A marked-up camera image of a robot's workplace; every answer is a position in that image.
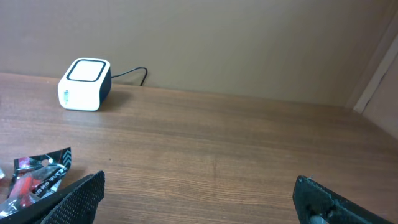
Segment black scanner cable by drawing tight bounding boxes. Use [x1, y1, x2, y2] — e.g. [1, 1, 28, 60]
[110, 67, 149, 87]

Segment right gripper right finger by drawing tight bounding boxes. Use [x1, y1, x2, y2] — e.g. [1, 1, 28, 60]
[292, 175, 390, 224]

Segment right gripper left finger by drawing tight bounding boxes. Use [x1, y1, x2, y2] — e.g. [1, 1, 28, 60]
[1, 171, 105, 224]

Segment white barcode scanner box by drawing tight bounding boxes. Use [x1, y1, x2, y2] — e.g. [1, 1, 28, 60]
[57, 57, 112, 111]

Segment red black snack packet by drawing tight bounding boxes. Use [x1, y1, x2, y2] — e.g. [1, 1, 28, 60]
[1, 147, 72, 218]

